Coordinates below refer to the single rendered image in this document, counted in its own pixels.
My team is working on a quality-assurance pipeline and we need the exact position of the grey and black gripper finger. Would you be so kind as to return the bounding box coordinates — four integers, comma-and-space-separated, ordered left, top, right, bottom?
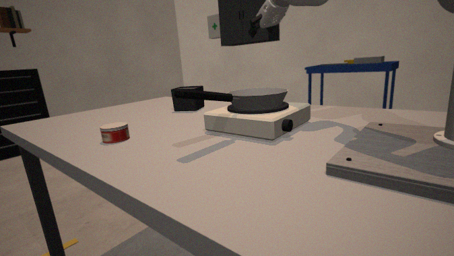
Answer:
249, 14, 262, 38
266, 26, 275, 33

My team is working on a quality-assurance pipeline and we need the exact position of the red round tin with beige lid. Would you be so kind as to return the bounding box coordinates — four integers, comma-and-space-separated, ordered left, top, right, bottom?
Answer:
100, 122, 130, 143

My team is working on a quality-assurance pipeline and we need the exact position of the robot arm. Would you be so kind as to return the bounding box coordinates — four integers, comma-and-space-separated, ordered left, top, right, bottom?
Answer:
270, 0, 454, 150

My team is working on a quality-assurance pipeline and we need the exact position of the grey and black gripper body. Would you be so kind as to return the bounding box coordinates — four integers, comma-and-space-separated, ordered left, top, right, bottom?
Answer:
257, 0, 289, 28

